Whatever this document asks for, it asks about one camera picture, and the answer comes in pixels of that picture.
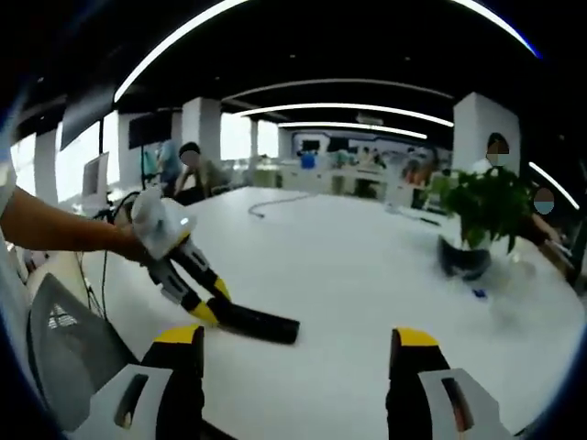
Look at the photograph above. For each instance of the grey mesh office chair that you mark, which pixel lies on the grey mesh office chair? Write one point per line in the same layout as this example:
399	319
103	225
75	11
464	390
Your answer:
69	339

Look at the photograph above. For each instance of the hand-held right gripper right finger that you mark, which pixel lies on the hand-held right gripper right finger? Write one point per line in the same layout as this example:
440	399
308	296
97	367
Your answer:
435	399

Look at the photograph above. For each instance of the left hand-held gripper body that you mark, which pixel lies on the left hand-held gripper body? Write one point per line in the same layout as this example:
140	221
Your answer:
158	224

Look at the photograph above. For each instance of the computer monitor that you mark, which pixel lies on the computer monitor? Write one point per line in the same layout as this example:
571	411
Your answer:
95	176

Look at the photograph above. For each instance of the potted green plant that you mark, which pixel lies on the potted green plant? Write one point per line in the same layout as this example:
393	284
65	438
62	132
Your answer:
486	206

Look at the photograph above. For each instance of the black remote control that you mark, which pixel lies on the black remote control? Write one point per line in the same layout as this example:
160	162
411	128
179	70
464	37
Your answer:
261	323

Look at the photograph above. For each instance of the curved ceiling light strip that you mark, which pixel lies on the curved ceiling light strip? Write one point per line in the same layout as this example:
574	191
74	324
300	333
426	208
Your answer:
165	46
552	183
500	20
348	106
353	125

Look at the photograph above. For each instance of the black wall screen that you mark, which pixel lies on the black wall screen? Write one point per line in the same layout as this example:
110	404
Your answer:
147	130

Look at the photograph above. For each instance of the person's white shirt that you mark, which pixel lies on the person's white shirt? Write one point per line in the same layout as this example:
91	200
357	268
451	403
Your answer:
9	284

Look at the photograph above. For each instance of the clear glass container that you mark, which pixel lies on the clear glass container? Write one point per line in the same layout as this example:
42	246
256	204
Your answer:
511	293

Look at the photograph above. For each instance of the small blue object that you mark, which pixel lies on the small blue object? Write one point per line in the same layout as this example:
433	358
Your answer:
479	293

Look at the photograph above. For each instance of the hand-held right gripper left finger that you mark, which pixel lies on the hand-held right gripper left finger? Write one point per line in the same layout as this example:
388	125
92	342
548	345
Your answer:
147	403

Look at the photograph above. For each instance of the ceiling projector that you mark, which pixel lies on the ceiling projector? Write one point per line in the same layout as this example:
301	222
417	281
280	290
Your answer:
369	118

